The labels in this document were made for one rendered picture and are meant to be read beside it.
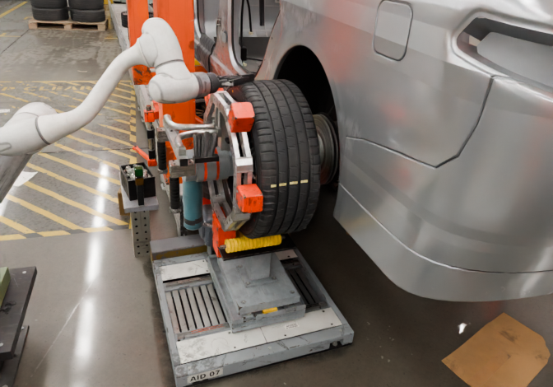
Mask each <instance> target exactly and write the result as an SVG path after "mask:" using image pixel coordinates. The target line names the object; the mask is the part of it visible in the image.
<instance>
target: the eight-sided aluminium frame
mask: <svg viewBox="0 0 553 387"><path fill-rule="evenodd" d="M231 103H237V102H236V101H235V100H234V99H233V98H232V97H231V96H230V95H229V92H227V91H217V92H216V93H212V94H210V99H209V101H208V104H207V108H206V111H205V113H204V116H203V123H204V124H212V121H215V111H214V109H215V105H216V106H217V108H218V110H220V111H221V113H222V114H223V115H224V118H225V123H226V127H227V133H228V137H229V141H230V150H231V154H232V159H233V169H234V183H233V208H232V211H231V209H230V206H229V204H228V203H227V201H226V198H225V193H224V189H223V184H222V180H217V181H216V183H217V188H218V193H219V194H218V195H216V193H215V188H214V183H213V180H210V181H207V182H208V188H209V193H210V197H211V198H210V201H211V206H212V209H214V211H215V214H216V216H217V218H218V220H219V222H220V224H221V229H222V230H223V231H224V232H226V231H237V230H238V229H239V228H240V227H241V226H242V225H243V224H244V223H245V222H246V221H247V220H249V218H250V215H251V213H245V214H243V213H242V212H241V210H240V208H239V206H238V204H237V202H236V186H237V185H241V173H244V184H252V178H253V157H252V156H251V152H250V148H249V140H248V136H247V132H240V133H239V139H240V143H241V147H242V152H243V157H240V155H239V148H238V143H237V138H236V134H235V133H232V132H231V131H230V126H229V123H228V119H227V116H228V113H229V110H230V105H231ZM213 111H214V112H213ZM220 207H223V209H224V212H225V215H226V219H225V216H224V214H223V212H222V211H221V208H220Z"/></svg>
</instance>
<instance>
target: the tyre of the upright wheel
mask: <svg viewBox="0 0 553 387"><path fill-rule="evenodd" d="M226 91H227V92H229V95H230V96H231V97H232V98H233V99H234V100H238V101H239V102H251V103H252V106H253V112H254V114H255V120H254V122H253V126H252V128H251V129H252V134H253V141H254V146H255V153H256V161H257V175H258V187H259V189H260V190H261V192H262V193H263V210H262V211H261V212H254V213H253V215H252V216H251V218H250V219H249V220H247V221H246V222H245V223H244V224H243V225H242V226H241V227H240V228H239V231H240V232H241V233H242V234H243V235H244V236H245V237H247V238H249V239H255V238H260V237H266V236H270V235H281V234H287V233H292V232H297V231H301V230H303V229H304V228H305V227H306V226H307V225H308V224H309V222H310V221H311V219H312V217H313V215H314V212H315V209H316V207H317V203H318V196H319V188H320V180H321V173H320V172H321V165H320V163H321V160H320V150H319V143H318V134H317V130H316V126H315V123H314V117H313V115H312V112H311V109H310V108H309V104H308V102H307V100H306V99H305V97H304V95H303V93H302V91H301V90H300V89H299V87H298V86H297V85H295V84H294V83H293V82H291V81H288V80H285V79H276V80H254V82H245V83H244V84H243V85H239V86H234V87H231V88H230V87H229V86H228V88H227V90H226ZM223 185H224V189H225V196H226V199H227V203H228V204H229V206H230V209H231V211H232V208H233V204H232V202H231V199H230V195H229V191H228V188H227V183H226V180H223Z"/></svg>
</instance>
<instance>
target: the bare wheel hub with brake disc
mask: <svg viewBox="0 0 553 387"><path fill-rule="evenodd" d="M313 117H314V123H315V126H316V130H317V134H318V143H319V150H320V160H321V163H320V165H321V172H320V173H321V180H320V184H328V183H330V182H331V181H332V179H333V177H334V175H335V174H336V171H337V163H338V145H337V136H336V134H335V131H334V128H333V126H332V124H331V122H330V121H329V119H328V118H327V117H326V116H324V115H322V114H314V115H313Z"/></svg>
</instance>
